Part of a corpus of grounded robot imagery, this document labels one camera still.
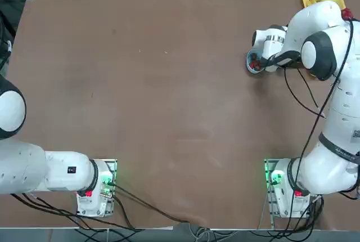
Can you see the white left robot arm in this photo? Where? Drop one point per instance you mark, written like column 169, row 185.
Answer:
column 25, row 169

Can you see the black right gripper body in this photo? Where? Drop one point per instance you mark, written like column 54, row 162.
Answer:
column 287, row 57

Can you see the yellow bowl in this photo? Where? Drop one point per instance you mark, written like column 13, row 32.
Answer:
column 312, row 75

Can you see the pink dragon fruit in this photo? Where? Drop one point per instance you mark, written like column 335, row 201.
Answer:
column 347, row 14

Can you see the light blue bowl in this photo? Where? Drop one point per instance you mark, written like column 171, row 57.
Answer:
column 250, row 69

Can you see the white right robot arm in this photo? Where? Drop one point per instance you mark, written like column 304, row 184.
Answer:
column 317, row 19

